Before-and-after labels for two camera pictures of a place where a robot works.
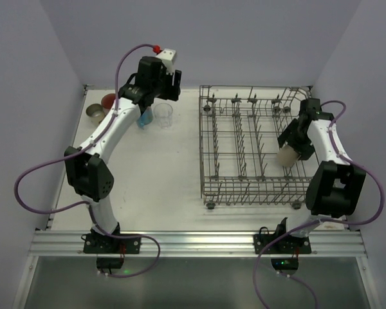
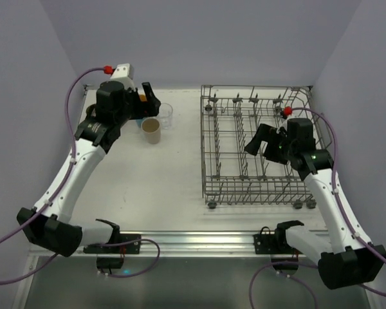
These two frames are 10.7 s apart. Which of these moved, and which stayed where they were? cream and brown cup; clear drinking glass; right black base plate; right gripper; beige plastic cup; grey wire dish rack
Moved: beige plastic cup; right gripper
Stayed: right black base plate; clear drinking glass; cream and brown cup; grey wire dish rack
